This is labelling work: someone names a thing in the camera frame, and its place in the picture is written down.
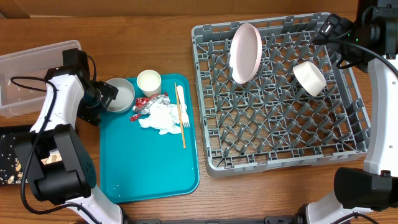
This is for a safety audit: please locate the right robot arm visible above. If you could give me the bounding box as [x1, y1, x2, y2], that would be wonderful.
[292, 1, 397, 223]

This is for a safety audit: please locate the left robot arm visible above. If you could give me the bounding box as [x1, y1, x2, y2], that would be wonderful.
[12, 48, 128, 223]

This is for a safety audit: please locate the white paper cup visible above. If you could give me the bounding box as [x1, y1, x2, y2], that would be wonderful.
[137, 70, 162, 97]

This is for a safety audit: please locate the white ceramic bowl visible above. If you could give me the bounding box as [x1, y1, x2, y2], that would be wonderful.
[293, 61, 326, 96]

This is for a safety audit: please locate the crumpled white napkin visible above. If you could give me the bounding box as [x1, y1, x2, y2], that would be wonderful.
[138, 103, 181, 135]

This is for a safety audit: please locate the grey dishwasher rack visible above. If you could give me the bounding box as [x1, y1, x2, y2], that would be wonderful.
[192, 12, 370, 177]

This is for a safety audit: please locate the wooden chopstick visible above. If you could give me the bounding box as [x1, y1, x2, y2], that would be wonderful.
[174, 83, 186, 149]

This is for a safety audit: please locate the red foil wrapper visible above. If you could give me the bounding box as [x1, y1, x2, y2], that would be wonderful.
[129, 93, 170, 122]

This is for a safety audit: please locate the clear plastic bin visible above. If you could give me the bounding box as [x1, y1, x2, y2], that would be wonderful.
[0, 39, 82, 118]

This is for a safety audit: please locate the white round plate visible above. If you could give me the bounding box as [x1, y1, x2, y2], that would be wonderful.
[229, 23, 262, 84]

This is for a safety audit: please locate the black waste tray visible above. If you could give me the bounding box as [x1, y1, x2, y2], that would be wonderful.
[1, 124, 32, 186]

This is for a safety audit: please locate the white plastic fork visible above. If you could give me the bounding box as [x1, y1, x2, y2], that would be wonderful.
[177, 85, 190, 128]

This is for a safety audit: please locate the rice and peanut shells pile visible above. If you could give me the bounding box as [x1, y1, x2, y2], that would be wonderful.
[0, 151, 62, 185]

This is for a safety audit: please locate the teal plastic tray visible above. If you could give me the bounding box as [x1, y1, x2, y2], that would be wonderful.
[99, 73, 200, 203]

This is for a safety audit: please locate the grey bowl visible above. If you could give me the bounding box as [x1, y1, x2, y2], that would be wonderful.
[106, 78, 135, 113]

